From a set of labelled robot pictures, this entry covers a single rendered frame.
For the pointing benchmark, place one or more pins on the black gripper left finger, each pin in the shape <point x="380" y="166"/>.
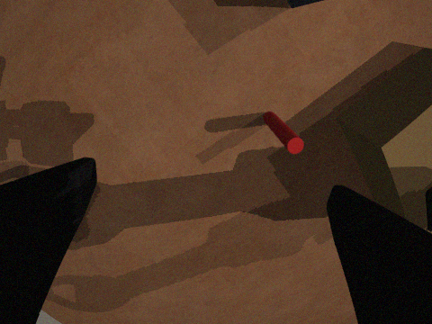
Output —
<point x="39" y="216"/>

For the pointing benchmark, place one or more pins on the red peg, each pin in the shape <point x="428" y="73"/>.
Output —
<point x="287" y="136"/>

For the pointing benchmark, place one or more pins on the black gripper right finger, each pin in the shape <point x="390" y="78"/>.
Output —
<point x="387" y="260"/>

